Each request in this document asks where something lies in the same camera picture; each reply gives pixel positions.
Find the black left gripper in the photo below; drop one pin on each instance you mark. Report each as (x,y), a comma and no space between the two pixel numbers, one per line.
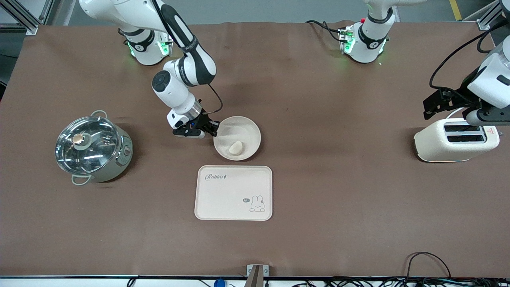
(463,97)

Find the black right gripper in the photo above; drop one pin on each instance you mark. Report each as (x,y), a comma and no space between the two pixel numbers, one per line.
(204,121)

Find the white steamed bun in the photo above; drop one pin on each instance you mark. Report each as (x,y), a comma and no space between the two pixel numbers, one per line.
(235,148)

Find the round cream plate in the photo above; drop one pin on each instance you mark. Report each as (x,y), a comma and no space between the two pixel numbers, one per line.
(243,131)

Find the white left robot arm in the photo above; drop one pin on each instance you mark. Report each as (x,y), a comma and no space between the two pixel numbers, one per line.
(368,44)

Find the cream two-slot toaster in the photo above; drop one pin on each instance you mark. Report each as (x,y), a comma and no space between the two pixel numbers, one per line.
(438,143)

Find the cream rabbit print tray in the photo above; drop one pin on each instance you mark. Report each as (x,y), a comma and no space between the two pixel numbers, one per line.
(235,199)

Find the pale green electric pot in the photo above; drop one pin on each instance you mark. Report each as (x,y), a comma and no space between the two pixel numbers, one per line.
(119,159)

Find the glass pot lid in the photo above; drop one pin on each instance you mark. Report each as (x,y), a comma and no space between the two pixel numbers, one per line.
(95,155)

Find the small blue object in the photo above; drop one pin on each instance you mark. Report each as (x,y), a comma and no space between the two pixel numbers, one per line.
(219,283)

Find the aluminium frame profile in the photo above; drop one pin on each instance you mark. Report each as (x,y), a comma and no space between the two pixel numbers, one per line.
(484,22)
(28,24)

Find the metal bracket with post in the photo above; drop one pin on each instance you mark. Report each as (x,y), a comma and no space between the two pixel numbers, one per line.
(255,275)

